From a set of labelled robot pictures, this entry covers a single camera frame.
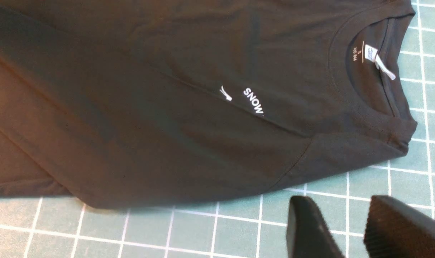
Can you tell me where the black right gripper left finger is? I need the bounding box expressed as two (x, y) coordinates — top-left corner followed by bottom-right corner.
(286, 196), (344, 258)

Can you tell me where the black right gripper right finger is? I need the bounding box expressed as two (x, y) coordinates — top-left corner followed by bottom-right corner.
(363, 195), (435, 258)

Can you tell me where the dark gray long-sleeved shirt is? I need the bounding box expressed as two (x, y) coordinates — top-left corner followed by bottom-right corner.
(0, 0), (417, 210)

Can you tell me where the teal grid table mat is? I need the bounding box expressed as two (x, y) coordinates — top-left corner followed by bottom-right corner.
(0, 0), (435, 258)

